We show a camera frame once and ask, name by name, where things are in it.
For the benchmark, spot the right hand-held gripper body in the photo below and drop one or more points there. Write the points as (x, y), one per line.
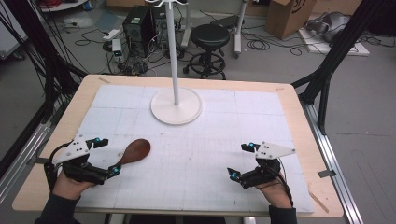
(272, 151)

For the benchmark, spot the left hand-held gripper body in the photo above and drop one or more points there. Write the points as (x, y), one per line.
(73, 151)

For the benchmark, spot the brown wooden spoon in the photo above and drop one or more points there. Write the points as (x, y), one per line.
(136, 151)

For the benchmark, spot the white hook stand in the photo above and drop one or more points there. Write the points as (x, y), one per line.
(176, 109)

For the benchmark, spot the person's left hand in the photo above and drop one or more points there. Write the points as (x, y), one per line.
(68, 188)

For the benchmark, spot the person's right hand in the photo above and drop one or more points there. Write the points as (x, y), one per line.
(277, 194)

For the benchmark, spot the black tape piece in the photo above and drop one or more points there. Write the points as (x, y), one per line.
(327, 173)
(42, 160)

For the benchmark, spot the white gridded mat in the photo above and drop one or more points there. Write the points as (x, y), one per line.
(193, 155)

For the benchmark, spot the long tan tape strip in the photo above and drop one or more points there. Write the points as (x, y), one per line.
(318, 202)

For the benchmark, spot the white power adapter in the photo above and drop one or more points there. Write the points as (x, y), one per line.
(116, 46)

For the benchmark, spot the white power strip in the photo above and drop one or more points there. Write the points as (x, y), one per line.
(111, 34)

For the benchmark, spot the white floor board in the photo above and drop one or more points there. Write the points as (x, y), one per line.
(320, 46)

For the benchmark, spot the black round stool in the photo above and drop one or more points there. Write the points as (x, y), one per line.
(210, 36)

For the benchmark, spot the black computer tower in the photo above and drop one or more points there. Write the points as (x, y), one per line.
(138, 29)

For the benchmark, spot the grey cabinet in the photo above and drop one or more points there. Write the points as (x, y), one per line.
(9, 34)

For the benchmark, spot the cardboard box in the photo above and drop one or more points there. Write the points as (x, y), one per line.
(289, 17)

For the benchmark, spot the grey device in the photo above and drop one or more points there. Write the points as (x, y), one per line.
(331, 25)

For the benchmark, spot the white round table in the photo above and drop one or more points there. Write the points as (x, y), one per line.
(62, 5)

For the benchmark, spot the aluminium rail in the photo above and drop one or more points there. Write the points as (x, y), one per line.
(334, 161)
(21, 161)

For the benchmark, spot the black metal frame stand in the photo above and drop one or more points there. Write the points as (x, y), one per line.
(336, 53)
(40, 46)

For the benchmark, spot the white frame leg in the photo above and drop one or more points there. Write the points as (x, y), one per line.
(186, 29)
(239, 34)

